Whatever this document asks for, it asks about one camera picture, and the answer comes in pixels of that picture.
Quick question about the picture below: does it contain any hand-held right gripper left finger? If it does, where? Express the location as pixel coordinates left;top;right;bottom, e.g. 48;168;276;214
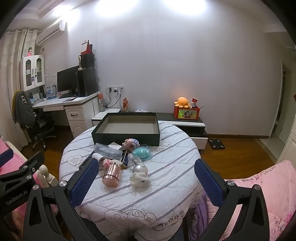
23;159;109;241

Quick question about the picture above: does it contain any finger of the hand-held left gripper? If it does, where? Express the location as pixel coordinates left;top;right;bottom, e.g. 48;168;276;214
0;152;45;186
0;148;14;168

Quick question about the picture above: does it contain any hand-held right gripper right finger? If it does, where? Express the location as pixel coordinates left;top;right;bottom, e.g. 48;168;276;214
194;159;270;241

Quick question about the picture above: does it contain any rose gold metal cup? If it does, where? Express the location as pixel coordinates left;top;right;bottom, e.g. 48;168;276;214
102;163;122;188

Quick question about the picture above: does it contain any clear plastic case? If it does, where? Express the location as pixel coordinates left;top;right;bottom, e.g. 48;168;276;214
94;143;123;160

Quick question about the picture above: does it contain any white round-headed robot figurine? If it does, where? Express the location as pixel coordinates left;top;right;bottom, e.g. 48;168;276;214
129;163;150;188

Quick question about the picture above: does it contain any clear glass perfume bottle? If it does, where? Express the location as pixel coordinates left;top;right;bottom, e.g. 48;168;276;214
127;153;145;168

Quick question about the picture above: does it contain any dark green storage box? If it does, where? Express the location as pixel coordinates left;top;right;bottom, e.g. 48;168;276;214
91;112;161;147

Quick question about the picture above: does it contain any teal round dome toy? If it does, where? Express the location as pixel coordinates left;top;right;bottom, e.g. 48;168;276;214
132;144;153;160

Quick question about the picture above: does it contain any pink bed sheet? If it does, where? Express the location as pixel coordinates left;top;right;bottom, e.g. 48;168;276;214
0;138;58;232

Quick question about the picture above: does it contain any pink white block toy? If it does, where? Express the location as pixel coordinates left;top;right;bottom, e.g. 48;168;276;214
99;158;122;169

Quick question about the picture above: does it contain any black office chair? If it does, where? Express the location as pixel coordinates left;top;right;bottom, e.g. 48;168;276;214
25;111;57;151

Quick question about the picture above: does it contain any black bathroom scale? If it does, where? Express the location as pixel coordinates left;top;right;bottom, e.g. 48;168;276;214
207;138;226;150

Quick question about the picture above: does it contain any white power adapter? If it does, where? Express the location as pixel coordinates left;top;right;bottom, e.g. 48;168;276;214
109;142;126;151

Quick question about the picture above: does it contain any grey hooded jacket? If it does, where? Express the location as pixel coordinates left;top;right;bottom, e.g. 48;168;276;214
12;90;36;129

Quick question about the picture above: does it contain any white desk with drawers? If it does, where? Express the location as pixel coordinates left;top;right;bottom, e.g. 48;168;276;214
32;91;101;139

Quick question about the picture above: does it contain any pink purple block toy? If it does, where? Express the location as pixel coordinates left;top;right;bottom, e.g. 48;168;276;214
122;138;141;149

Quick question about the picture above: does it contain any pink printed blanket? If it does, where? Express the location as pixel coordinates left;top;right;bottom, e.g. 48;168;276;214
188;160;296;241

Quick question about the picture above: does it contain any red printed storage box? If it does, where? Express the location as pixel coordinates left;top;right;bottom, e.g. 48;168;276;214
174;105;201;120

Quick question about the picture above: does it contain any blue white box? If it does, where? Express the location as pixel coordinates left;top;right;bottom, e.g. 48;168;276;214
45;86;57;99

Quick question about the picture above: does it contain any beige curtain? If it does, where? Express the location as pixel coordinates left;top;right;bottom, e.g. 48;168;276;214
0;29;38;144

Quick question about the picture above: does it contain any orange octopus plush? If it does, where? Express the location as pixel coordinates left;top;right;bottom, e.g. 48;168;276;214
174;97;191;109

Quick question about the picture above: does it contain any white glass-door cabinet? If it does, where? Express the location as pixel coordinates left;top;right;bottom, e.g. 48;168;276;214
20;54;45;91

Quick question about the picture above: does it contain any black computer monitor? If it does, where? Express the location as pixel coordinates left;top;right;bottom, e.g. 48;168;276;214
57;65;80;95

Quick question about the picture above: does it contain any black computer tower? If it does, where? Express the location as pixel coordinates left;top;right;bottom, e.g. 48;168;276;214
78;68;97;97

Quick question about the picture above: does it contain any white door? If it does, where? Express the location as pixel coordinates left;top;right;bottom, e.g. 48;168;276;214
269;58;296;163

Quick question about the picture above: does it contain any black box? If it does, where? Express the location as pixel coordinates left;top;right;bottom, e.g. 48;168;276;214
80;53;95;69

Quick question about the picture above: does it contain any white air conditioner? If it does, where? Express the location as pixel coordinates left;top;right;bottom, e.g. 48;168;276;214
35;20;65;45

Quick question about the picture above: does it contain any wooden bed post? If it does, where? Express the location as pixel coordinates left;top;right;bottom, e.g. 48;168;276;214
38;164;59;188

